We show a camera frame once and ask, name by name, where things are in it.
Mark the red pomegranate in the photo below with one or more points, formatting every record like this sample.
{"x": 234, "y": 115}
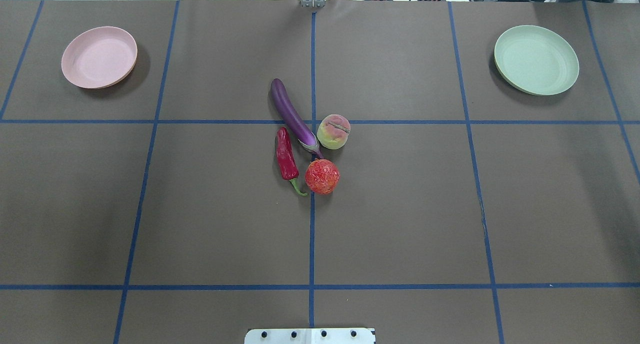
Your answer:
{"x": 322, "y": 176}

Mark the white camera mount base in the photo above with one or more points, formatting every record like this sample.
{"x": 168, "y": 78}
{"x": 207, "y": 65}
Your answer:
{"x": 311, "y": 336}

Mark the green plate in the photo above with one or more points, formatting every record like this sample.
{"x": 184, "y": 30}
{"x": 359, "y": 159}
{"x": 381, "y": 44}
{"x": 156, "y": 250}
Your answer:
{"x": 536, "y": 60}

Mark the red chili pepper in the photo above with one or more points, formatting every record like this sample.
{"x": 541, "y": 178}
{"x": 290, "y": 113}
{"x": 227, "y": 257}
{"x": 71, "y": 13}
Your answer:
{"x": 286, "y": 160}

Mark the peach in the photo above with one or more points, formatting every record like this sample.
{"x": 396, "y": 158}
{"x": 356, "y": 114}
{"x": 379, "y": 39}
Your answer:
{"x": 333, "y": 131}

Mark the purple eggplant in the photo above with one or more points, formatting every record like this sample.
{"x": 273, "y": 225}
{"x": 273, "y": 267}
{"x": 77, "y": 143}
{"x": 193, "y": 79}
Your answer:
{"x": 292, "y": 119}

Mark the pink plate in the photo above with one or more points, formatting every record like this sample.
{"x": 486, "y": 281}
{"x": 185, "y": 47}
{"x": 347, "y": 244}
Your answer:
{"x": 99, "y": 57}

